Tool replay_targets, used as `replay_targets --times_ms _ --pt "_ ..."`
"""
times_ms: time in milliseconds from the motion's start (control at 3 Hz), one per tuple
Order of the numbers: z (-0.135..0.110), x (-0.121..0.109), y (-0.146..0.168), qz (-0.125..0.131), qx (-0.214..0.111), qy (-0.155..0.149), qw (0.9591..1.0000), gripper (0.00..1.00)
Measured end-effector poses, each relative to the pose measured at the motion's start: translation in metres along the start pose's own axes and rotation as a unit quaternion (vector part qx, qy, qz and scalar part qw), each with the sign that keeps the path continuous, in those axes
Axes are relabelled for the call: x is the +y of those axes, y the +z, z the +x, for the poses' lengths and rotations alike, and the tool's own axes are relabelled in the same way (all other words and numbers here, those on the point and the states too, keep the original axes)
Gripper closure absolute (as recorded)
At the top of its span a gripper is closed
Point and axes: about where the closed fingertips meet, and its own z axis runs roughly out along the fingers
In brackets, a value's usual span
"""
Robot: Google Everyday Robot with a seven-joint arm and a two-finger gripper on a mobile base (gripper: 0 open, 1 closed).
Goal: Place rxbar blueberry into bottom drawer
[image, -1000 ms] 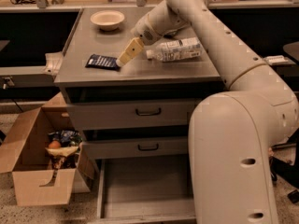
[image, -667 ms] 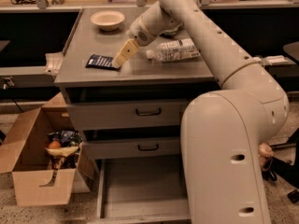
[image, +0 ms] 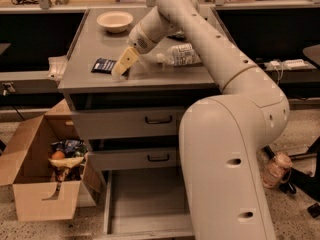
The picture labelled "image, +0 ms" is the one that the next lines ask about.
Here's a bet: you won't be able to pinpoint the black phone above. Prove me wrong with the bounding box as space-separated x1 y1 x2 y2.
255 58 267 70

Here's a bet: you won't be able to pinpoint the grey drawer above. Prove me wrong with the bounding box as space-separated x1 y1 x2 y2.
72 107 184 140
88 148 178 171
97 167 195 240

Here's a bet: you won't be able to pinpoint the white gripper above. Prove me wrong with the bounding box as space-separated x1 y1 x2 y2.
111 23 157 78

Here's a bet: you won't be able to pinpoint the black chair base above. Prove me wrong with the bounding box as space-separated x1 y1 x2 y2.
279 137 320 218

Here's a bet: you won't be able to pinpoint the orange fruit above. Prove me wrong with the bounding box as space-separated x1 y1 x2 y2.
52 151 65 160

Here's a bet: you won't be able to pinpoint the dark blue rxbar wrapper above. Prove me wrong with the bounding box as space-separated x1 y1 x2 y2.
91 58 128 75

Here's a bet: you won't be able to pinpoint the grey bottom drawer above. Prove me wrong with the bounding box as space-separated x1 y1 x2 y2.
97 167 195 240

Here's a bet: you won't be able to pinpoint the dark blue snack bag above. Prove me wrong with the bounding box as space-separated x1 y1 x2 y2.
51 139 88 158

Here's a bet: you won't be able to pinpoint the grey drawer cabinet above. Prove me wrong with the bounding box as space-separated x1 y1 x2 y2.
58 5 234 240

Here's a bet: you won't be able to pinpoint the clear plastic jar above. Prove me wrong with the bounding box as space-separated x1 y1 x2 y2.
261 152 292 188

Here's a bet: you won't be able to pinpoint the grey top drawer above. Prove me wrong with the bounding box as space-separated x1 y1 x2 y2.
72 107 184 140

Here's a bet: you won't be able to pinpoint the white charger cables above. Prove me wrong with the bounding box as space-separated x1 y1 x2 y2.
274 63 285 85

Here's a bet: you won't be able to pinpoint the grey middle drawer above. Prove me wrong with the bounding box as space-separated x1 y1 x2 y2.
88 148 178 171

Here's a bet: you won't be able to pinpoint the cream white bowl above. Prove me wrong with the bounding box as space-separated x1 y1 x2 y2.
97 11 133 33

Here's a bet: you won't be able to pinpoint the white power strip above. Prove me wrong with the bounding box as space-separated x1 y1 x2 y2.
268 58 310 71

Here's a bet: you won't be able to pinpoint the yellow snack bag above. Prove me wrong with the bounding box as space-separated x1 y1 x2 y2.
49 157 83 169

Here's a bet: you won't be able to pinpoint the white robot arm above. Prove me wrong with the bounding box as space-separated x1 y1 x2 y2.
112 0 289 240

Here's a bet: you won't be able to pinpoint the clear plastic water bottle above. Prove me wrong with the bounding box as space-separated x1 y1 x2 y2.
156 43 201 67

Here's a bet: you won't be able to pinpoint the green snack bag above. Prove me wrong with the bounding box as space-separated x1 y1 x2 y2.
168 31 186 41

